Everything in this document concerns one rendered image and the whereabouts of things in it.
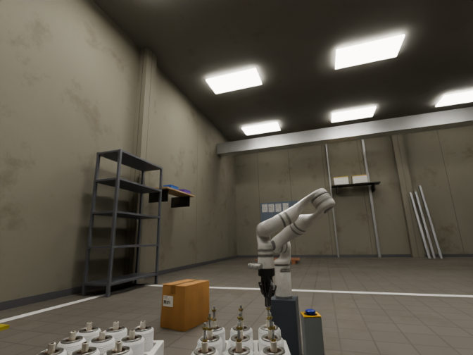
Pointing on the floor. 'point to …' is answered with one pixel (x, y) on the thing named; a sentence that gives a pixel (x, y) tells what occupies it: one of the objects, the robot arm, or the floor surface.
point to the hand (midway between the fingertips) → (267, 301)
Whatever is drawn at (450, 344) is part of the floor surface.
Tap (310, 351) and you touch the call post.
